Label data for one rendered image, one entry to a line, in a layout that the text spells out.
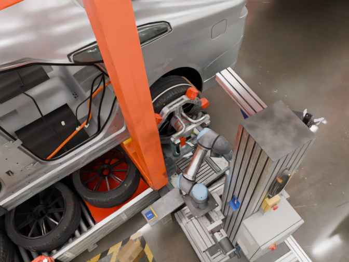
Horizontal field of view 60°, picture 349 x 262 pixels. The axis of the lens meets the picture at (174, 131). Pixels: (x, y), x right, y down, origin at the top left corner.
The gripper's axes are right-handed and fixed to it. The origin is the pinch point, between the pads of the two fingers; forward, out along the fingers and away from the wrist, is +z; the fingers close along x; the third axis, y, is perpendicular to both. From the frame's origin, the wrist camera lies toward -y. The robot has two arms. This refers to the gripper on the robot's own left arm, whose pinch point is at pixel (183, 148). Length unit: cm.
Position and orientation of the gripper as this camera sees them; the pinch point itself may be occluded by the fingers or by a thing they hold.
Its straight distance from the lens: 273.3
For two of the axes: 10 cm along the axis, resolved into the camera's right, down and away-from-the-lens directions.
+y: 0.7, 5.4, 8.4
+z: -9.9, -0.9, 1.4
